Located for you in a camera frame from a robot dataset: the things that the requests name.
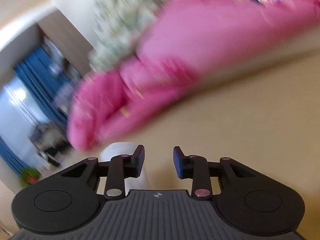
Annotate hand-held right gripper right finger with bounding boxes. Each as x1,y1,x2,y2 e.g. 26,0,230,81
173,146,260,201

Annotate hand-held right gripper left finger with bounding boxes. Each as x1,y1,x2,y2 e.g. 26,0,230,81
60,144,146,201

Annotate small white garment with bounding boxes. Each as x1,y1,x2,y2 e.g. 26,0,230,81
100,142,151,191

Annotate pile of dark clothes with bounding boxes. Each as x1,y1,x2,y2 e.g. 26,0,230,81
29,122,72,168

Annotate potted green plant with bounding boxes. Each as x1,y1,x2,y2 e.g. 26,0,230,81
20,167,42,187

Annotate pink blanket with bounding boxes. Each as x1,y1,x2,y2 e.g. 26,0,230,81
67,0,320,153

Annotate blue curtain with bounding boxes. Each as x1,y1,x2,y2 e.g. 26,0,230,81
0,45,77,176

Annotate green patterned cloth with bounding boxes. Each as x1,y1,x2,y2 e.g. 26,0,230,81
89,0,175,75

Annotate bright window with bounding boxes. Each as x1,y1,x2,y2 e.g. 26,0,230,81
0,76,40,155

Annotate brown wooden wardrobe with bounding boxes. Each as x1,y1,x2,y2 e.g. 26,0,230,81
37,7,96,87

